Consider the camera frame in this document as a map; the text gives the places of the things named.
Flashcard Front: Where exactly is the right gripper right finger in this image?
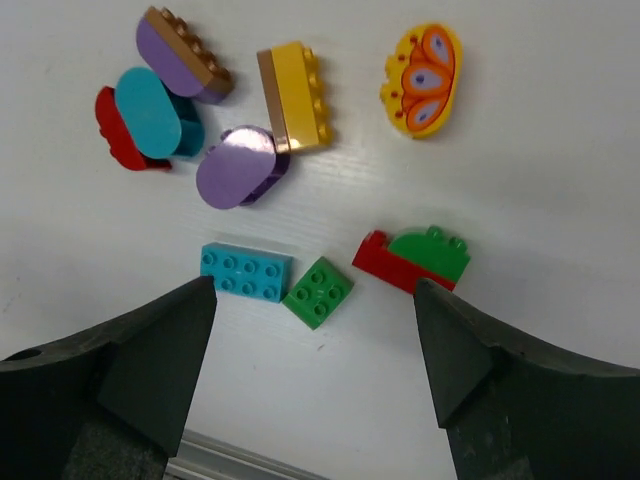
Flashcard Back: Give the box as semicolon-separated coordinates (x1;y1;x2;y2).
414;280;639;479

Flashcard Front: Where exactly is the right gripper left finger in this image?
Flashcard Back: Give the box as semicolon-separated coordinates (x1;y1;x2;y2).
1;277;217;479

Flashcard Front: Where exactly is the green half-round lego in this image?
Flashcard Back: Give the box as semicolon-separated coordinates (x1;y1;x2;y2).
388;225;471;283

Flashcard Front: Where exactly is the red rectangular lego brick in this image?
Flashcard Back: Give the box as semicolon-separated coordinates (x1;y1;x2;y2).
352;230;456;295

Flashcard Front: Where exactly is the green square lego plate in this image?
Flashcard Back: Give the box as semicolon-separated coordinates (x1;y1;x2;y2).
282;256;354;330

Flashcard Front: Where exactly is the red half-round lego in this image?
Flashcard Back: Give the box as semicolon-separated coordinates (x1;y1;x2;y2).
94;86;172;172

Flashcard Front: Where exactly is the teal oval lego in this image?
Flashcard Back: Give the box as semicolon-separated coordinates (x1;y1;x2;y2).
114;67;205;160

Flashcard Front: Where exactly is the teal flat lego plate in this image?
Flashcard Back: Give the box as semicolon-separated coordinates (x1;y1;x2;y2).
200;242;293;303

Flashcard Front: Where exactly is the purple oval lego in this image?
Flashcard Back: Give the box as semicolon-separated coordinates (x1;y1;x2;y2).
196;125;290;210

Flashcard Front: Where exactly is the yellow butterfly lego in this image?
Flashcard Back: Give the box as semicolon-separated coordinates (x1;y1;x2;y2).
379;23;464;139

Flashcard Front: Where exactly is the purple brown half-round lego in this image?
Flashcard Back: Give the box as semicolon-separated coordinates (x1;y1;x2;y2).
136;6;235;104

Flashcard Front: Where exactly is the yellow brown lego brick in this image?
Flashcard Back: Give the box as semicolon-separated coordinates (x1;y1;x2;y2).
257;41;333;154

